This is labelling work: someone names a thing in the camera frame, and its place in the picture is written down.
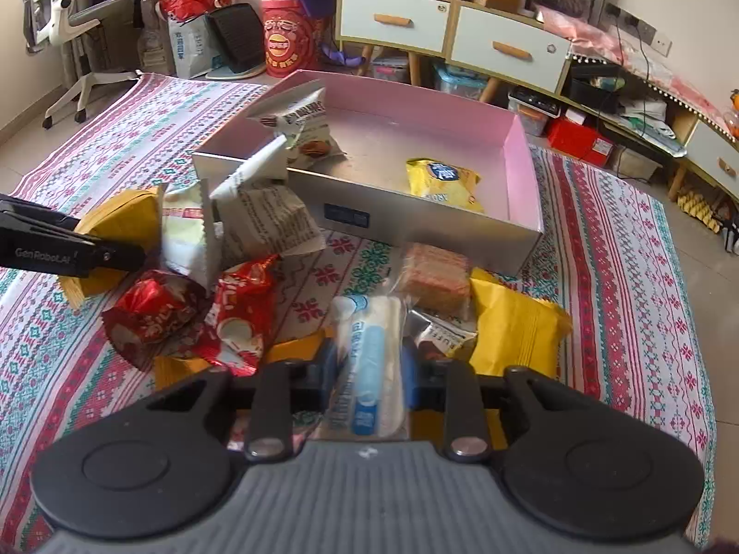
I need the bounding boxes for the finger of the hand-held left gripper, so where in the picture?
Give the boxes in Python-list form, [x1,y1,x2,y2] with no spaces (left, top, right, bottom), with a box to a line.
[0,224,146,276]
[0,195,83,233]

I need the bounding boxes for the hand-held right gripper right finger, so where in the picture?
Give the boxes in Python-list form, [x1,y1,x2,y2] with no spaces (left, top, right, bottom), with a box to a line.
[401,340,579,466]

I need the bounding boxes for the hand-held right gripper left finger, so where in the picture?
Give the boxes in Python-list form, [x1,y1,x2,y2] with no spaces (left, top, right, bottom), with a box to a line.
[145,338,343,464]

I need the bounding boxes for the white packet with blue label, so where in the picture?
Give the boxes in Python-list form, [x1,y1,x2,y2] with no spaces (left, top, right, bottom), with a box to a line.
[325,293,414,440]

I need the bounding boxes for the large yellow snack packet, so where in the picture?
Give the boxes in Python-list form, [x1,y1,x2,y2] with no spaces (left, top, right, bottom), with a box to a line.
[466,268,574,380]
[58,185,167,310]

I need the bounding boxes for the silver box with pink lining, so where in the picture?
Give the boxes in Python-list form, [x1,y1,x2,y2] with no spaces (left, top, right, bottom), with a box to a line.
[192,69,545,278]

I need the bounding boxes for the white and brown snack packet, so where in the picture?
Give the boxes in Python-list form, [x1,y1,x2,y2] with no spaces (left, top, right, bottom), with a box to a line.
[407,310,480,360]

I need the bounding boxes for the clear wrapped wafer pack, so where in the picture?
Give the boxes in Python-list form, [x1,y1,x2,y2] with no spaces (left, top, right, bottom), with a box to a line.
[397,242,472,319]

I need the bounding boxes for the grey printed snack packet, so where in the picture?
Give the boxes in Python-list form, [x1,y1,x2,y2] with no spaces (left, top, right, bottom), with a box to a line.
[221,181,327,258]

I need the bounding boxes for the yellow chip packet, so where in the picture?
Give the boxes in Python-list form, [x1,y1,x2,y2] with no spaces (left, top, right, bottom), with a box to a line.
[406,157,485,213]

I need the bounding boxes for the white crimped snack packet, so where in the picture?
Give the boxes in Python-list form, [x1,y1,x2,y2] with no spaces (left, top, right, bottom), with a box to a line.
[209,135,290,200]

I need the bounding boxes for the patterned blanket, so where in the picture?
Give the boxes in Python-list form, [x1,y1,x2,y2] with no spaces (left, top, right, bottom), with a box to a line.
[0,72,720,554]

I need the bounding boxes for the white office chair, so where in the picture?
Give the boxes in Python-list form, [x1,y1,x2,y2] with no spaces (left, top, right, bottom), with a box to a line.
[24,0,146,129]

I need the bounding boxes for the white cookie picture packet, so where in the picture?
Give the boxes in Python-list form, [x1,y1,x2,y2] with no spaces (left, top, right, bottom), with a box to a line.
[283,127,347,172]

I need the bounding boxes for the white paper bag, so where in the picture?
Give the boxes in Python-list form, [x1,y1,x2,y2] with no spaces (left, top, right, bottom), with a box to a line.
[166,12,225,79]

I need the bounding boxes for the white striped snack packet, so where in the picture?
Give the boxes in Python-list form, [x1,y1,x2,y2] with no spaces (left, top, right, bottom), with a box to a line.
[245,88,331,148]

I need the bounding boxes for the black bag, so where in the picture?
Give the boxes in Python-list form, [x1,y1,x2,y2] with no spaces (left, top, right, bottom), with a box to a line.
[206,3,267,71]

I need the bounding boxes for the red cardboard box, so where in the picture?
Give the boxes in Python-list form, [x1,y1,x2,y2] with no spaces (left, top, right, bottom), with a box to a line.
[544,117,614,166]

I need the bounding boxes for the clear storage box black lid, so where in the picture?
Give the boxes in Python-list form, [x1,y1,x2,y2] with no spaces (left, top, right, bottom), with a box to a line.
[507,86,565,138]

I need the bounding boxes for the clear storage box blue lid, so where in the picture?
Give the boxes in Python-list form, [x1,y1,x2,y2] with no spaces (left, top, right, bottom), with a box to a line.
[432,63,490,100]

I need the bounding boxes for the red bucket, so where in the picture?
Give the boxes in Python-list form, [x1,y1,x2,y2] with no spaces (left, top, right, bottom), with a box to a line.
[260,0,325,78]

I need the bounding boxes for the yellow egg carton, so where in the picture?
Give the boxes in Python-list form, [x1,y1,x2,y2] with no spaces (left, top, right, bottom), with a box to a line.
[674,189,724,227]

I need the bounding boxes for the wooden cabinet with white drawers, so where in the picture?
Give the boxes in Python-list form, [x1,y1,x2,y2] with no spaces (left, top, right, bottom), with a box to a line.
[336,0,579,106]

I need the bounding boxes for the low wooden cabinet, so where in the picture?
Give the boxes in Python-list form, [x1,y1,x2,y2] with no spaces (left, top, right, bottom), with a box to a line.
[569,52,739,200]

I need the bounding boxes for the pink cloth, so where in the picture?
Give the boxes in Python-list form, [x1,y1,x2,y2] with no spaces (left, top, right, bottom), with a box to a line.
[536,3,739,131]

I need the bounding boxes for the wall sockets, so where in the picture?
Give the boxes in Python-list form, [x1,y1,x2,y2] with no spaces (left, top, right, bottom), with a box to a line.
[602,2,674,52]

